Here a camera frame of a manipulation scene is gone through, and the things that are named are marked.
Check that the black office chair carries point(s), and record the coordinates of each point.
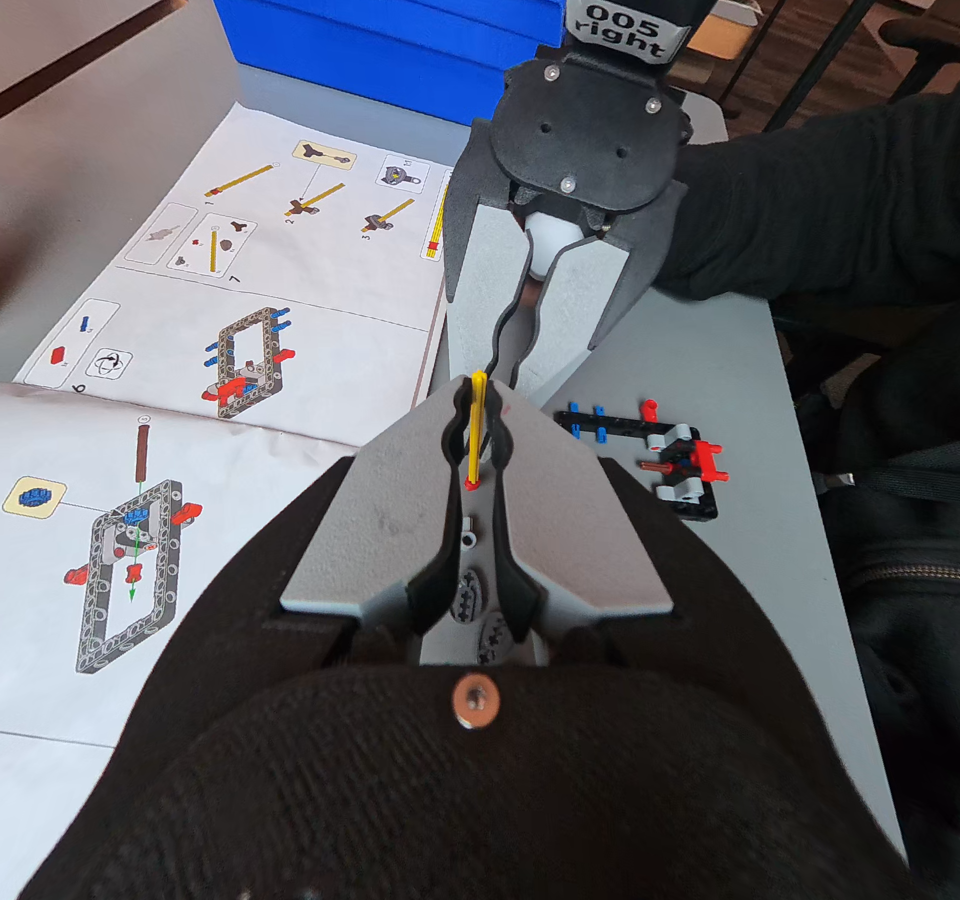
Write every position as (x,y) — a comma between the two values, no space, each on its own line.
(922,44)

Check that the person's black clothing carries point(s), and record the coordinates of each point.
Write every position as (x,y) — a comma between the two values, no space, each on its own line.
(862,375)

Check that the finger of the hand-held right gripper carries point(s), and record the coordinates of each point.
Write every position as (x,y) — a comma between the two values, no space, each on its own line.
(480,277)
(585,300)

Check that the blue plastic bin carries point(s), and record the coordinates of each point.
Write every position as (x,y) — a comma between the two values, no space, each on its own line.
(375,14)

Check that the black lego frame assembly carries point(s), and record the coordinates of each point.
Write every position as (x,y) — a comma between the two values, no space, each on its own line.
(615,423)

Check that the person's right forearm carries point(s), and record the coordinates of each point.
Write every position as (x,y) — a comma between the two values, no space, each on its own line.
(810,202)

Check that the yellow lego axle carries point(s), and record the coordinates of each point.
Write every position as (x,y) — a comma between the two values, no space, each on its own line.
(477,427)

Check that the tan box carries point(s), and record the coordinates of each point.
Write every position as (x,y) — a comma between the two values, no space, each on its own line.
(720,41)

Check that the small light grey lego connector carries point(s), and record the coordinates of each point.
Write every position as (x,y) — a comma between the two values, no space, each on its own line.
(469,540)

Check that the dark oval lego piece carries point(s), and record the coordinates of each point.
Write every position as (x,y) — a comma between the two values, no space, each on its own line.
(469,592)
(495,637)

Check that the white lego instruction booklet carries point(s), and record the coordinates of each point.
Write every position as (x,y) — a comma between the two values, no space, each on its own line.
(300,315)

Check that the black zippered bag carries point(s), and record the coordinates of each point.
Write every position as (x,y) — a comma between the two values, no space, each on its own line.
(900,615)

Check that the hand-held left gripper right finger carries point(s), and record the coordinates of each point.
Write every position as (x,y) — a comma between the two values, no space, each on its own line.
(585,532)

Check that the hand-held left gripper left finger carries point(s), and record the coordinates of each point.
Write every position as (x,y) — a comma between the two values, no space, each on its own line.
(382,517)

